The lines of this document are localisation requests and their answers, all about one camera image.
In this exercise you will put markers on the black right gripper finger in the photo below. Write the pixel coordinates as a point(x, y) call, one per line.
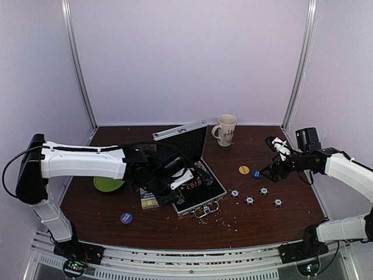
point(275, 144)
point(271, 172)

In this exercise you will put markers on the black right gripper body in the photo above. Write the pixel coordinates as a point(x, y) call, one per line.
point(301, 162)

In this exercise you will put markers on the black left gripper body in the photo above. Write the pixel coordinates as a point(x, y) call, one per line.
point(157, 184)

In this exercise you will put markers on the blue small blind button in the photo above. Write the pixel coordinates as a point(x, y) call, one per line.
point(257, 174)

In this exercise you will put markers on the yellow big blind button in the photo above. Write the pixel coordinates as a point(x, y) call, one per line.
point(244, 170)

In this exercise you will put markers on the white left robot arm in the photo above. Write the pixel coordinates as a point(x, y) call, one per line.
point(43, 160)

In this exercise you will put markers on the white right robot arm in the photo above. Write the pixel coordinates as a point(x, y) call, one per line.
point(334, 164)

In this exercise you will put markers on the blue Texas Hold'em card box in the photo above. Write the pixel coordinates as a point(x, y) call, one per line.
point(148, 200)

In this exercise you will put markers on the red dice set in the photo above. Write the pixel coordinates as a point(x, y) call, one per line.
point(192, 185)

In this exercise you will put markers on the purple poker chip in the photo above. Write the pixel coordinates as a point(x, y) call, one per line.
point(249, 200)
point(277, 202)
point(235, 193)
point(263, 191)

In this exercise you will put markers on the aluminium poker case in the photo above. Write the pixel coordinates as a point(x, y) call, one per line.
point(199, 190)

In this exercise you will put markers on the purple round button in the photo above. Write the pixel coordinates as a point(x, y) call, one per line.
point(126, 218)

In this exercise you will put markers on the green plate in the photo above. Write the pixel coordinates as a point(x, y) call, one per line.
point(107, 185)

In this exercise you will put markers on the cream ceramic mug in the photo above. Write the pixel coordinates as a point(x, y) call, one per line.
point(223, 132)

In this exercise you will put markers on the purple chip stack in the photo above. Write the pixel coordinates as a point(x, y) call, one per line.
point(204, 173)

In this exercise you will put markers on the right circuit board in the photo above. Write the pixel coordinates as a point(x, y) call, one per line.
point(308, 269)

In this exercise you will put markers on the circuit board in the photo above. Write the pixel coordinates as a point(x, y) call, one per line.
point(74, 268)
point(308, 269)

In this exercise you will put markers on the left circuit board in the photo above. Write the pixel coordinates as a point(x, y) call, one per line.
point(74, 268)

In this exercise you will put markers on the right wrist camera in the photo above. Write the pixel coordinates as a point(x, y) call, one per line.
point(307, 140)

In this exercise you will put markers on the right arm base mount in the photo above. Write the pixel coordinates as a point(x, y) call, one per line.
point(294, 252)

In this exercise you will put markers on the aluminium front rail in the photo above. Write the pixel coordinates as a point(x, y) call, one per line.
point(258, 262)

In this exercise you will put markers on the right aluminium frame post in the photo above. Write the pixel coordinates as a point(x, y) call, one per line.
point(305, 52)

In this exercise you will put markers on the aluminium frame post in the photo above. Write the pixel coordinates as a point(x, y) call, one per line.
point(305, 52)
point(77, 68)

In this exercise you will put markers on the left aluminium frame post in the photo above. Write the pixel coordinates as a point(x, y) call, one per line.
point(77, 68)

